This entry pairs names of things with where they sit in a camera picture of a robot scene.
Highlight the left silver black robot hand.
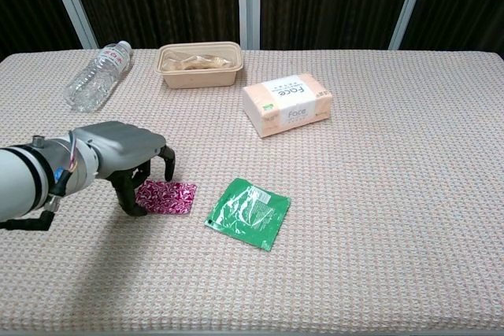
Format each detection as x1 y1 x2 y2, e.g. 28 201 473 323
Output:
69 121 177 217

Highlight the clear plastic water bottle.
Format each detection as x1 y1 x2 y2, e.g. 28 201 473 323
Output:
63 40 133 113

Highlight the beige plastic food container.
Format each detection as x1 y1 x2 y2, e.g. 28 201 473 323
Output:
154 41 242 89

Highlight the clear bag of snacks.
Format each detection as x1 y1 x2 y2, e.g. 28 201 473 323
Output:
161 51 234 72

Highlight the green foil packet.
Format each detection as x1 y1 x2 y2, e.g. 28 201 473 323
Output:
203 177 291 253

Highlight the peach facial tissue pack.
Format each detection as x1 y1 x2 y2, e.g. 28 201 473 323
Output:
241 72 334 139

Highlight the pink woven tablecloth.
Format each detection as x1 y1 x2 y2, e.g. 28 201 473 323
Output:
0 48 504 333

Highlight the black arm cable with connector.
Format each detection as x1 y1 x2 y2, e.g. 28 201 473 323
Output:
0 172 68 232

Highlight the aluminium partition post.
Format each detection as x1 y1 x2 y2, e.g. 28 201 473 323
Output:
237 0 261 50
43 0 98 50
388 0 430 50

